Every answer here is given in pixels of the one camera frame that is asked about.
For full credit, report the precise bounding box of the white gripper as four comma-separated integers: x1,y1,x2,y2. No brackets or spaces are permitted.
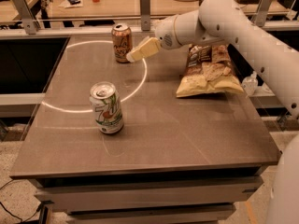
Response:
126,15,181,63

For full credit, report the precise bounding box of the orange LaCroix soda can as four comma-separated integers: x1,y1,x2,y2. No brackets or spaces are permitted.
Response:
111,23,133,63

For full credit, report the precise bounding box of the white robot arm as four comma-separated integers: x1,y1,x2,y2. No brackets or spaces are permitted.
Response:
126,0,299,224

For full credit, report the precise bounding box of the white green 7up can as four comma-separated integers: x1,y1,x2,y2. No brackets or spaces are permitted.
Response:
90,81,124,134

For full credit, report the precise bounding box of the yellow brown chip bag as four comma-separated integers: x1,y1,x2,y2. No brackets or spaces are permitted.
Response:
176,45,243,98

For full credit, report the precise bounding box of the clear plastic sanitizer bottle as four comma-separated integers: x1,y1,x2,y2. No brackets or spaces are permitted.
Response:
242,71,258,96

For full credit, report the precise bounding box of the grey table drawer base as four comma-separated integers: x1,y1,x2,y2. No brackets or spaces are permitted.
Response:
36,173,263,224

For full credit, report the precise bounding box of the middle grey metal bracket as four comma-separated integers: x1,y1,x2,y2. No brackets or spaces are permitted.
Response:
139,0,150,31

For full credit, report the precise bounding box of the grey metal bracket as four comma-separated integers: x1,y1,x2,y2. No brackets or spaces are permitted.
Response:
12,0,39,35
139,0,150,31
251,0,274,27

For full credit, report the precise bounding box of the left grey metal bracket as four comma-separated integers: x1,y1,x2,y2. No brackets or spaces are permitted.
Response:
12,0,39,35

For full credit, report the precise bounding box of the right grey metal bracket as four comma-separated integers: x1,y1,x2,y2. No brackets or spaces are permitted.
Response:
251,0,274,27

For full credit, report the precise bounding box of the black floor cable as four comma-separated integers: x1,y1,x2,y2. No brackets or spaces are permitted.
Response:
0,179,48,224

